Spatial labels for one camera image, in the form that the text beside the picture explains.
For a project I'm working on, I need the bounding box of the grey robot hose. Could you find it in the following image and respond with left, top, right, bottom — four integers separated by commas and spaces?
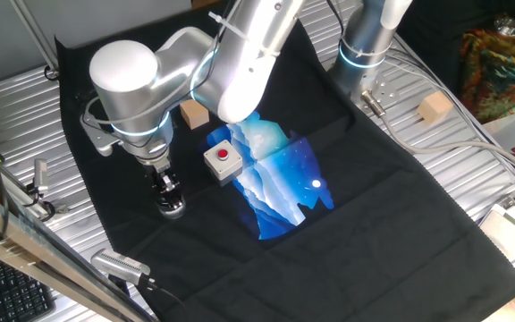
359, 89, 515, 182

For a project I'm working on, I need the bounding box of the silver camera with black cable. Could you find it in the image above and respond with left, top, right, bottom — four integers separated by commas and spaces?
90, 248, 152, 287

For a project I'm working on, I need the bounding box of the thin metal pole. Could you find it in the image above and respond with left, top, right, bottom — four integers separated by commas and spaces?
9, 0, 61, 72

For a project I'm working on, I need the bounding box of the black cloth with blue print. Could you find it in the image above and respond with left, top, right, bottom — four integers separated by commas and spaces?
55, 0, 515, 322

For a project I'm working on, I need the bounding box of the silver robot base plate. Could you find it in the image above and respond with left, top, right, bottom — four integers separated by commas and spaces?
350, 73, 400, 108

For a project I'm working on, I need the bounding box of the colourful patterned fabric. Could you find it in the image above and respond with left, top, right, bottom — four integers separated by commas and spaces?
458, 24, 515, 125

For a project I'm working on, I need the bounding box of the black chair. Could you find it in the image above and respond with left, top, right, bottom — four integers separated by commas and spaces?
395, 0, 515, 95

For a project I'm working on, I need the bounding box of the grey box with red button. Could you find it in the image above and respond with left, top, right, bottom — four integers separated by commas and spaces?
202, 139, 244, 182

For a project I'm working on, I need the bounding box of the clear glass jar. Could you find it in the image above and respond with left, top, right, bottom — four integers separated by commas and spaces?
156, 192, 187, 220

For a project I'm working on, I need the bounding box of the silver faceted ornament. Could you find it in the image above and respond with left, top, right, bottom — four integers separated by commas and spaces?
494, 15, 515, 38

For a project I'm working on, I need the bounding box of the wooden cube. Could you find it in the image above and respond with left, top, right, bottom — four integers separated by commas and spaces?
179, 98, 211, 131
417, 90, 454, 127

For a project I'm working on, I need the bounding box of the aluminium frame beam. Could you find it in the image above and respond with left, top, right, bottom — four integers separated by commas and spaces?
0, 181, 156, 322

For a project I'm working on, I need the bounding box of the white flat device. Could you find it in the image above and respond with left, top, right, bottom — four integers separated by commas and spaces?
479, 203, 515, 272

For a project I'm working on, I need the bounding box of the wrist camera with silver bracket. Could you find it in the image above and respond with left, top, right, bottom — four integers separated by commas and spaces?
80, 111, 122, 157

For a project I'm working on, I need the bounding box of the black keyboard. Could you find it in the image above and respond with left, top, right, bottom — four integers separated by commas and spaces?
0, 250, 57, 322

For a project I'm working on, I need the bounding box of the silver camera on rail clamp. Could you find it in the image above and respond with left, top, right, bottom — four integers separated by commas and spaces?
24, 158, 69, 220

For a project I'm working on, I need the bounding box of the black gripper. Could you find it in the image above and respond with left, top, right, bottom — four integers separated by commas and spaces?
143, 159, 185, 208

